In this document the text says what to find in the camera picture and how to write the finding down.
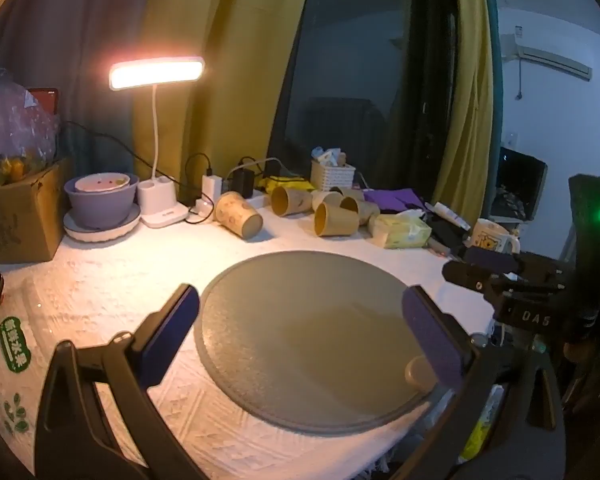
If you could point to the printed plastic bag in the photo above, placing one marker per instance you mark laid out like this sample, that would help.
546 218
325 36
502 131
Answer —
10 345

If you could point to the yellow tissue pack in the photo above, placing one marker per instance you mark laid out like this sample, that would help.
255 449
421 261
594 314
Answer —
400 230

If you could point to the white textured tablecloth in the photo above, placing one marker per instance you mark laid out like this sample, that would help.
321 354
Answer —
130 280

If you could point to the round grey mat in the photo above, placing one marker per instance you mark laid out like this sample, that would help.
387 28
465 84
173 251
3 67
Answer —
305 335

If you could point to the white dish with spots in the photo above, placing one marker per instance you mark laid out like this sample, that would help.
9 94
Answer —
102 182

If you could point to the cartoon bear mug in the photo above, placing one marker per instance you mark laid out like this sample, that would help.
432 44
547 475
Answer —
490 239

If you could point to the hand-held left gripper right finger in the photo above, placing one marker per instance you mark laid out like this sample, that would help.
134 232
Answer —
430 337

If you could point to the purple bowl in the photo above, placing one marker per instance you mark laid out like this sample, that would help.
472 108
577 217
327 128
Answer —
102 205

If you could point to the cardboard box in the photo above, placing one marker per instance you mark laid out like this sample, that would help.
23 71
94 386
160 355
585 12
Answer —
20 220

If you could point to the white desk lamp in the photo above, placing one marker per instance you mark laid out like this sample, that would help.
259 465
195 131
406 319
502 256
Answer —
156 72

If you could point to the dark window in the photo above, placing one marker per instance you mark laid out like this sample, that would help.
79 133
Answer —
360 75

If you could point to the clear plastic bag of fruit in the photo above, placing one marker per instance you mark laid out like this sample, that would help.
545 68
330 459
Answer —
10 130

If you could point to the dark monitor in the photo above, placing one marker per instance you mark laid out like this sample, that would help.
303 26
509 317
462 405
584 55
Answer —
522 180

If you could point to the white charger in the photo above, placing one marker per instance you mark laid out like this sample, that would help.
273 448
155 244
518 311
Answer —
212 187

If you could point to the printed paper cup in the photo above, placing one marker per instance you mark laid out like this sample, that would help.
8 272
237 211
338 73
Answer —
237 215

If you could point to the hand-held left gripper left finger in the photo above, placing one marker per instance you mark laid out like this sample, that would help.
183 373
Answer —
172 322

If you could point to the white woven basket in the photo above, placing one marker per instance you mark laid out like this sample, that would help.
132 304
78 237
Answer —
332 177

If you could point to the black charger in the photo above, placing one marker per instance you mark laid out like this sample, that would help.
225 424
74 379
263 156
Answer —
243 183

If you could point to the brown paper cup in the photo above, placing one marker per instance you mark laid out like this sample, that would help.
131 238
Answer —
362 210
290 200
335 220
325 197

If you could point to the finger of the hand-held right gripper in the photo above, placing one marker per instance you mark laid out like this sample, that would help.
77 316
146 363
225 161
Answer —
467 275
485 258

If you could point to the white plate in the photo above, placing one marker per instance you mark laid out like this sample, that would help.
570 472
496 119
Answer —
107 232

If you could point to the grey curtain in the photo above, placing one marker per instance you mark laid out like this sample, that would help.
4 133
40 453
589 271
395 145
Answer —
70 35

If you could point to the yellow cloth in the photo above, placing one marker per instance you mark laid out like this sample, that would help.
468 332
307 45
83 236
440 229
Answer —
280 181

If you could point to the yellow curtain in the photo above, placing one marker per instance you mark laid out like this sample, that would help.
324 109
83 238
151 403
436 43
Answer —
205 20
472 85

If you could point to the white air conditioner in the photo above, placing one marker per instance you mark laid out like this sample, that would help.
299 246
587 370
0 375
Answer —
545 57

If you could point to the white tube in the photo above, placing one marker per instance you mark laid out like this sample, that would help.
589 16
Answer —
447 215

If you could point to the purple cloth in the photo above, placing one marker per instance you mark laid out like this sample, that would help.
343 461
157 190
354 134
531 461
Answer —
395 199

